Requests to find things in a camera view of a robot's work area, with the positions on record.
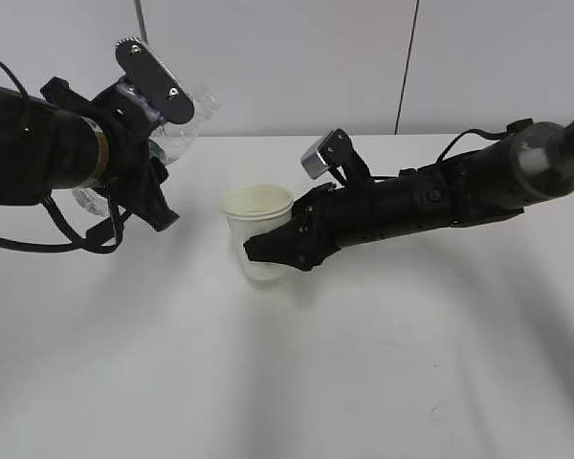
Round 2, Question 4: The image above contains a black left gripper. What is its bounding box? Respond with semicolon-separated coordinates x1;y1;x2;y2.
40;37;195;232

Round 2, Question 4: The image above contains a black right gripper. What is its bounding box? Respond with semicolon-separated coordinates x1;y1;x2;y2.
243;184;376;272

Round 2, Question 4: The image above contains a white paper cup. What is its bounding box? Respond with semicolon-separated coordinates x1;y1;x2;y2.
221;185;294;282

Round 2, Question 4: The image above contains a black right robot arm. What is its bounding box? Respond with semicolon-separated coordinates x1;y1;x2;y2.
243;119;574;272

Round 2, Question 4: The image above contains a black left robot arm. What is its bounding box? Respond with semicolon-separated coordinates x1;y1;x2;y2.
0;37;195;231

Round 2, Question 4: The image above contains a clear green-label water bottle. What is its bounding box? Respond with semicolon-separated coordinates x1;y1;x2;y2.
72;82;221;217

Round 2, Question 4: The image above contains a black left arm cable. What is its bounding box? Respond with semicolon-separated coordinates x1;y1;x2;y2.
0;53;130;256

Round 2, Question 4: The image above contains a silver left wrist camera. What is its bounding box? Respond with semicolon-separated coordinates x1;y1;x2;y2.
300;128;352;179

